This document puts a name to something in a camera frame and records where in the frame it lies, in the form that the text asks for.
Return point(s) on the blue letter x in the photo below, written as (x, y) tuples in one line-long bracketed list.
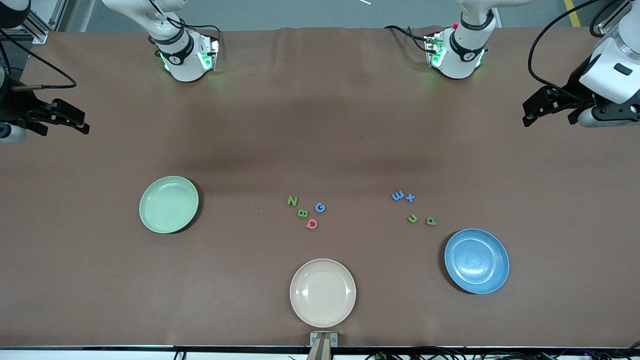
[(410, 197)]

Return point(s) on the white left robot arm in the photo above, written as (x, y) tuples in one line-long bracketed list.
[(462, 55)]

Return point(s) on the green letter u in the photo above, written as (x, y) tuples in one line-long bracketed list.
[(412, 221)]

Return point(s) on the beige plate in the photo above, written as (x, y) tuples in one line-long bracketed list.
[(323, 293)]

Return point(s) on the blue letter m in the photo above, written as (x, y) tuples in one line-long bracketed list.
[(397, 196)]

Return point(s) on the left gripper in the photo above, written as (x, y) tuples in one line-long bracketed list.
[(574, 86)]

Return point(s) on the grey bracket with tan bar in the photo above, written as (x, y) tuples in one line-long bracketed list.
[(322, 345)]

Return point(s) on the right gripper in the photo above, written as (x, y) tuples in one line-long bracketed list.
[(16, 105)]

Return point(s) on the blue letter G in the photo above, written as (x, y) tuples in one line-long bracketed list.
[(317, 208)]

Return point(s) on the blue plate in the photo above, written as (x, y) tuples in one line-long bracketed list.
[(477, 261)]

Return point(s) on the green plate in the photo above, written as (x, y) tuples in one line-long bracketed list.
[(169, 204)]

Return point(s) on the brown table cover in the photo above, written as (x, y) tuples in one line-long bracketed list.
[(400, 300)]

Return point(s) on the aluminium frame post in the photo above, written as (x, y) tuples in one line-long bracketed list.
[(603, 31), (59, 12)]

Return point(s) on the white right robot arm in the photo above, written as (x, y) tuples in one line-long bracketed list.
[(182, 60)]

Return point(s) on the green letter p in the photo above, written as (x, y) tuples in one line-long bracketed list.
[(433, 223)]

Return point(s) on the green letter N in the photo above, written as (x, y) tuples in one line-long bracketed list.
[(292, 201)]

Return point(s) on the red letter Q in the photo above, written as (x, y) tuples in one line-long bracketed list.
[(312, 228)]

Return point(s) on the green letter B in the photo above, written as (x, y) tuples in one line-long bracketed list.
[(303, 213)]

